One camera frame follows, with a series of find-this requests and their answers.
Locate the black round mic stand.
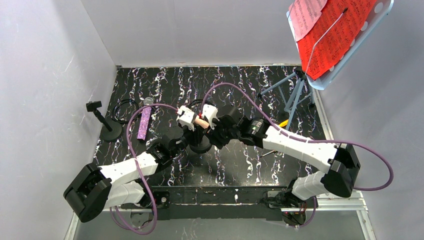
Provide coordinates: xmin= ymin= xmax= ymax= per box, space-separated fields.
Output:
xmin=188 ymin=128 xmax=212 ymax=154
xmin=86 ymin=101 xmax=123 ymax=143

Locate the purple glitter microphone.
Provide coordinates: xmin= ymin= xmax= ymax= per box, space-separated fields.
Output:
xmin=136 ymin=97 xmax=155 ymax=141

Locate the beige pink microphone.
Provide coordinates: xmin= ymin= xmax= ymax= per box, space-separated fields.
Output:
xmin=193 ymin=117 xmax=210 ymax=129

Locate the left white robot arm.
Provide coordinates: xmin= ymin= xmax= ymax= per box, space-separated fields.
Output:
xmin=63 ymin=125 xmax=204 ymax=223

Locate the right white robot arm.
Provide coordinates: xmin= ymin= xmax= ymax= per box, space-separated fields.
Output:
xmin=202 ymin=104 xmax=361 ymax=201

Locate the black yellow screwdriver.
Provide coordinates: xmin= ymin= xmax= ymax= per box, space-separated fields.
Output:
xmin=258 ymin=150 xmax=278 ymax=158

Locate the pink sheet music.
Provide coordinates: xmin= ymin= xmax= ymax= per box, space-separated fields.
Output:
xmin=288 ymin=0 xmax=327 ymax=42

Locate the red sheet music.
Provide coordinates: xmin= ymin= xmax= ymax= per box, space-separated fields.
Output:
xmin=296 ymin=0 xmax=376 ymax=80

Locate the light blue music stand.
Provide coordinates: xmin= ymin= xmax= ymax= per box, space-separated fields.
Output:
xmin=258 ymin=0 xmax=394 ymax=130

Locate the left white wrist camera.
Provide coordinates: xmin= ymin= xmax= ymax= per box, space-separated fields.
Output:
xmin=176 ymin=105 xmax=198 ymax=132

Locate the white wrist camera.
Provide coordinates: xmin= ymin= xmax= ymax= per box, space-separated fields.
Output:
xmin=201 ymin=104 xmax=219 ymax=130
xmin=176 ymin=105 xmax=198 ymax=132

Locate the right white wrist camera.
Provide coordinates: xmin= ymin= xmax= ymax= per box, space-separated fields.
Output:
xmin=201 ymin=104 xmax=219 ymax=130

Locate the yellow handled screwdriver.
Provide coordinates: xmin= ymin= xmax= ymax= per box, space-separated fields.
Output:
xmin=279 ymin=119 xmax=289 ymax=128

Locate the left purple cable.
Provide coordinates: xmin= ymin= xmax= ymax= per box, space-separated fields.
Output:
xmin=109 ymin=103 xmax=180 ymax=236

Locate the purple cable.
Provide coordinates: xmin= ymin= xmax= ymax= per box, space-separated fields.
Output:
xmin=109 ymin=103 xmax=180 ymax=236
xmin=199 ymin=82 xmax=395 ymax=192

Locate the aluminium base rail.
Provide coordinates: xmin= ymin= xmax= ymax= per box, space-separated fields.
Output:
xmin=64 ymin=187 xmax=369 ymax=240

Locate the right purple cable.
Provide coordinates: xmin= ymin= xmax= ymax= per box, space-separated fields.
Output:
xmin=199 ymin=82 xmax=395 ymax=192

